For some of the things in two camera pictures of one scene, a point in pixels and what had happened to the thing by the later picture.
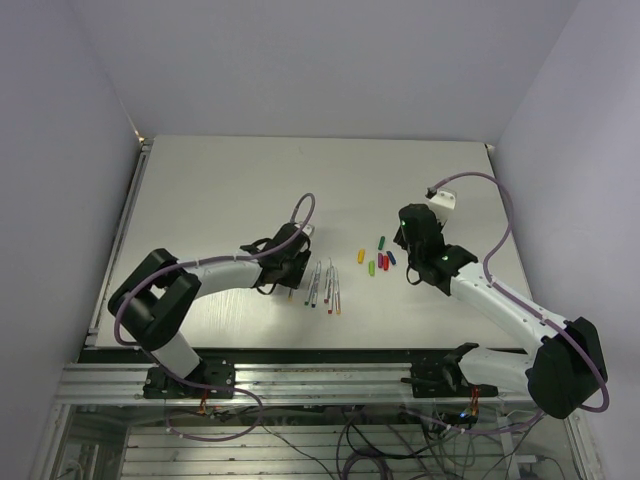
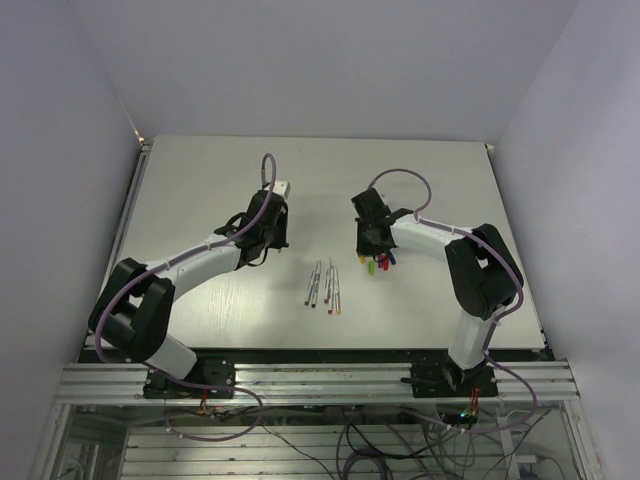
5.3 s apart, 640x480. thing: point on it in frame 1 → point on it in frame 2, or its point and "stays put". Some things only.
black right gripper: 400,239 → 363,249
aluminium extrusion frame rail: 270,383 stays put
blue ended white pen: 318,269 stays put
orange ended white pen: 337,294 stays put
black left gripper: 293,280 → 280,240
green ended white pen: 310,288 stays put
